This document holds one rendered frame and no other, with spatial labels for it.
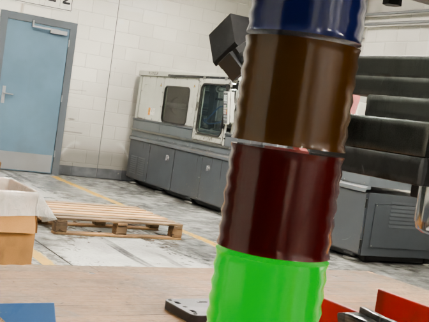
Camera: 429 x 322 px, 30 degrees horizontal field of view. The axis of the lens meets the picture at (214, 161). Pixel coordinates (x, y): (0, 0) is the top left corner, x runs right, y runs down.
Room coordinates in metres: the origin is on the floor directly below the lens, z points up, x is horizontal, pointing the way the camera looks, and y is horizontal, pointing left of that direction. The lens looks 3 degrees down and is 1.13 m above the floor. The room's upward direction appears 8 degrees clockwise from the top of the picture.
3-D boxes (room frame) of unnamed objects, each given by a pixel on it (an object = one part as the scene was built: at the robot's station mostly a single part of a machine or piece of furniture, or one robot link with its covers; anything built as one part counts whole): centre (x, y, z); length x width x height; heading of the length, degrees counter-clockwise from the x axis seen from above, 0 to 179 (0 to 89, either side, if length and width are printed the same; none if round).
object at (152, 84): (10.98, 0.16, 1.24); 2.95 x 0.98 x 0.90; 30
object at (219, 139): (9.91, 0.14, 1.21); 0.86 x 0.10 x 0.79; 30
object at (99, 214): (7.28, 0.97, 0.07); 1.20 x 1.00 x 0.14; 122
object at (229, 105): (9.49, -0.11, 1.27); 0.23 x 0.18 x 0.38; 120
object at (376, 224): (9.89, -0.47, 0.49); 5.51 x 1.02 x 0.97; 30
